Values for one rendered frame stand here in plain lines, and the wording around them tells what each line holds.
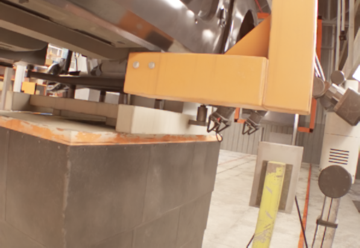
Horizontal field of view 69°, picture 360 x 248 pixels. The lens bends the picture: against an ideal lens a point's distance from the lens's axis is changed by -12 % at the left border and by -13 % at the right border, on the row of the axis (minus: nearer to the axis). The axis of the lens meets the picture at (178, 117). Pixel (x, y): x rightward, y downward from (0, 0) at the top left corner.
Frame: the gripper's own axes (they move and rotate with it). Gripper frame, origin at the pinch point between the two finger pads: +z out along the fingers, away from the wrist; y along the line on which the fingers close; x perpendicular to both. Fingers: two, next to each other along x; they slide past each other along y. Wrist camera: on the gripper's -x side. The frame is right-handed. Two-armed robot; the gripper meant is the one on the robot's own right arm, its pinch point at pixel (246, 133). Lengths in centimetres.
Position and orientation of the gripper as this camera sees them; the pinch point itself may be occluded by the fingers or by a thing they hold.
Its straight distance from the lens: 186.8
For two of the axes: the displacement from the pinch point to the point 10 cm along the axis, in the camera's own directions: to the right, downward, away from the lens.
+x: 6.4, 5.9, -4.8
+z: -5.3, 8.0, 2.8
